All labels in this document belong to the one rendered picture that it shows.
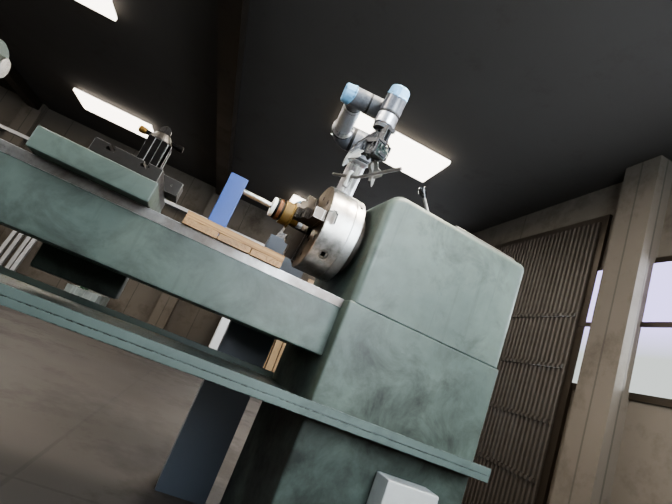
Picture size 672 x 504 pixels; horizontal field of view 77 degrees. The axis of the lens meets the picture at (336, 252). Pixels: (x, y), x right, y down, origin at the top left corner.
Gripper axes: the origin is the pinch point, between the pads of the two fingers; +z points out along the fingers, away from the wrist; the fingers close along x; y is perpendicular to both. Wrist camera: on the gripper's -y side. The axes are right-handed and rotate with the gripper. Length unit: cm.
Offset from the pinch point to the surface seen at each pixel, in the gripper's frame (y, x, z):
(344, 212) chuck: 9.4, -4.8, 14.7
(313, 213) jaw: 5.4, -12.7, 19.5
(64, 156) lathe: -7, -77, 37
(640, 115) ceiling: -12, 215, -167
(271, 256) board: 10.2, -22.6, 37.6
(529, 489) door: -9, 282, 113
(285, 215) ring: -5.5, -15.3, 23.3
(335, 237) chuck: 11.3, -5.1, 23.4
